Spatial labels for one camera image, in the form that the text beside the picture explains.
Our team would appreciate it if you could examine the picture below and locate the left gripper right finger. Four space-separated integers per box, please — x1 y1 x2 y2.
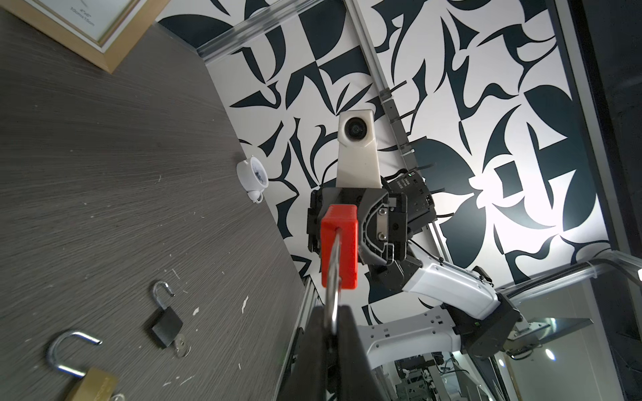
334 306 384 401

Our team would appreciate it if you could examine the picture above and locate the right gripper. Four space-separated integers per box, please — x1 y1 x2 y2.
307 170 436 265

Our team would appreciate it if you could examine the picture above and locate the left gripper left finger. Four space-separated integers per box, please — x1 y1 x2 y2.
277 307 331 401

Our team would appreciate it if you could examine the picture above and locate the red padlock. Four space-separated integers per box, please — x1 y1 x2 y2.
320 204 359 335

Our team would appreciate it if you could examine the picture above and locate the black padlock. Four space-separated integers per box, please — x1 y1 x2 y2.
150 281 192 359

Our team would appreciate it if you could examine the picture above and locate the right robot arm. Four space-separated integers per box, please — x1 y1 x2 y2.
307 182 522 369

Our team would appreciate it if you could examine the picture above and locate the white alarm clock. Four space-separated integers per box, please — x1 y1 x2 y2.
237 156 269 204

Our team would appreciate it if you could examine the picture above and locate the brass padlock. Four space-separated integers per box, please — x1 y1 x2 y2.
46 329 127 401

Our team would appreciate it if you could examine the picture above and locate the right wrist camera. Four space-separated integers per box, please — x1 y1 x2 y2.
336 110 382 189

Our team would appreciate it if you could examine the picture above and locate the wall hook rail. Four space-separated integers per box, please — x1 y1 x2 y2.
379 88 431 171

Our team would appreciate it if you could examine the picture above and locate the wooden picture frame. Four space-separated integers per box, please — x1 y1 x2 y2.
1 0 169 74

